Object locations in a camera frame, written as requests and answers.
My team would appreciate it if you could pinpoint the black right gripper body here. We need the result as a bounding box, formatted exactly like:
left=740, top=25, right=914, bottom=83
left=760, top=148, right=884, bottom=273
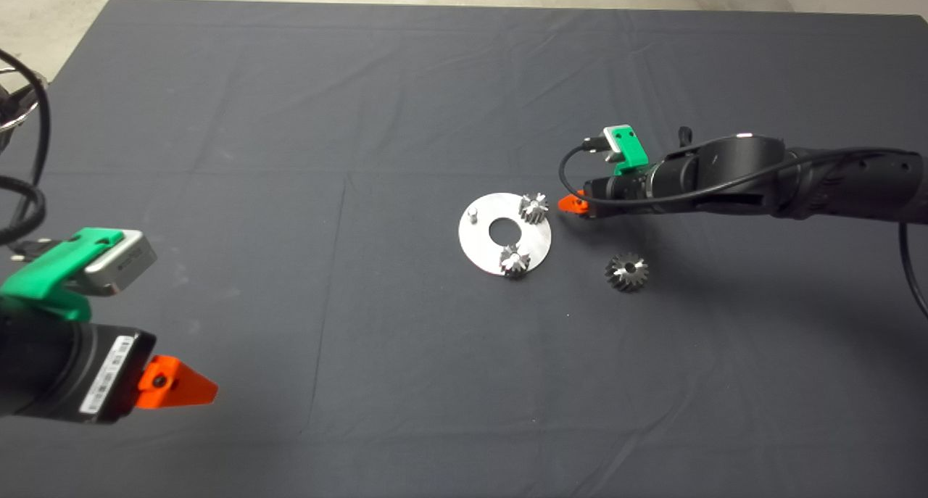
left=584, top=166, right=661, bottom=218

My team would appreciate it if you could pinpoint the black metal chair base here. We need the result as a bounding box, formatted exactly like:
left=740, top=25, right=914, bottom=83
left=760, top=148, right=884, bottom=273
left=0, top=70, right=49, bottom=151

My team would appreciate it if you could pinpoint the thin black right camera cable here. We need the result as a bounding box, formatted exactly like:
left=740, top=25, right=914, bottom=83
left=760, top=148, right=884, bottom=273
left=558, top=139, right=928, bottom=321

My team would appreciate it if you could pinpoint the green right wrist camera mount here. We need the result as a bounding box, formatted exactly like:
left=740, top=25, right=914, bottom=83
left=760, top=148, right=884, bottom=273
left=608, top=125, right=650, bottom=177

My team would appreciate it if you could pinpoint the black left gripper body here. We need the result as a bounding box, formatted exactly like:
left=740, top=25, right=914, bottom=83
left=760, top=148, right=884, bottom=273
left=72, top=324, right=157, bottom=424

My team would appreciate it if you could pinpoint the small steel bevel gear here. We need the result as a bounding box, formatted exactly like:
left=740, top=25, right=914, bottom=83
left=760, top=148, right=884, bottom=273
left=518, top=192, right=550, bottom=225
left=497, top=243, right=531, bottom=279

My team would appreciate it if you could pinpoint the dark grey table cloth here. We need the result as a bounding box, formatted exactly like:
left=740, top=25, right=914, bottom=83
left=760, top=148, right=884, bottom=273
left=0, top=0, right=928, bottom=498

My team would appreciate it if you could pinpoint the large steel bevel gear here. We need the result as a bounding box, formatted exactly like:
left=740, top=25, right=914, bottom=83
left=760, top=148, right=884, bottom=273
left=605, top=252, right=650, bottom=293

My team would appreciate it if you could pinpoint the thick black braided cable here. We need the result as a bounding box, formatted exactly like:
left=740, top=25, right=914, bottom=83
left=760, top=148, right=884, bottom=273
left=0, top=175, right=46, bottom=246

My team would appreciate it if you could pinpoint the thin black left camera cable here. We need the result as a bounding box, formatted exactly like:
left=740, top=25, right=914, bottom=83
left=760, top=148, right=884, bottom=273
left=0, top=49, right=51, bottom=261

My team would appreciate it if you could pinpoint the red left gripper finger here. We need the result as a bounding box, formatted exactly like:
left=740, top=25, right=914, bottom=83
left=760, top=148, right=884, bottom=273
left=135, top=355, right=219, bottom=410

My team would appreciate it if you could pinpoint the round metal plate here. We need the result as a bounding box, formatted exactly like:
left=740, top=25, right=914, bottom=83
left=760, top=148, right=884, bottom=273
left=457, top=192, right=552, bottom=275

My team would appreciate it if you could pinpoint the thin black camera cable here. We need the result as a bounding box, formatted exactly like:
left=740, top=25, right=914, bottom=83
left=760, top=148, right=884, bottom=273
left=558, top=139, right=928, bottom=321
left=0, top=49, right=51, bottom=261

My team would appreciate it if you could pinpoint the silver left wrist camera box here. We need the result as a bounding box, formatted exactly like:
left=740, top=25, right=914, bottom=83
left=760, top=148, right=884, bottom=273
left=83, top=230, right=158, bottom=297

